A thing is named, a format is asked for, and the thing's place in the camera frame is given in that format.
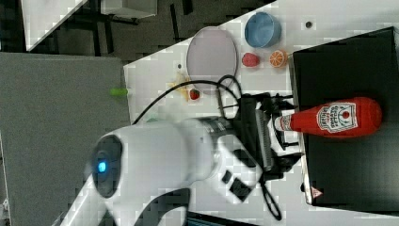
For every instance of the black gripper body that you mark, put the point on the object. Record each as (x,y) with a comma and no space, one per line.
(254,125)

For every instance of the red plush ketchup bottle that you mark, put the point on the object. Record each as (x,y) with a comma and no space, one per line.
(356,117)

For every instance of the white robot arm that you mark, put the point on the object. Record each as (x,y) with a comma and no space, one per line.
(141,174)

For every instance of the small red strawberry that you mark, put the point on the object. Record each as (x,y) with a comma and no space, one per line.
(194,94)

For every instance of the plush orange slice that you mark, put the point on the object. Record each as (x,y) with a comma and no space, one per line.
(278,59)

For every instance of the plush peeled banana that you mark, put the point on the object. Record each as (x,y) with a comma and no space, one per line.
(178,83)

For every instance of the grey oval plate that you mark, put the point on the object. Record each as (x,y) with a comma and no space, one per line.
(211,55)

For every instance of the blue bowl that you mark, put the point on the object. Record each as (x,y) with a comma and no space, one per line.
(262,30)

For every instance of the green marker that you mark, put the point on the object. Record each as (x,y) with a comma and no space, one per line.
(119,92)

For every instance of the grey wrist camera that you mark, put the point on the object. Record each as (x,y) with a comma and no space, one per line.
(264,139)

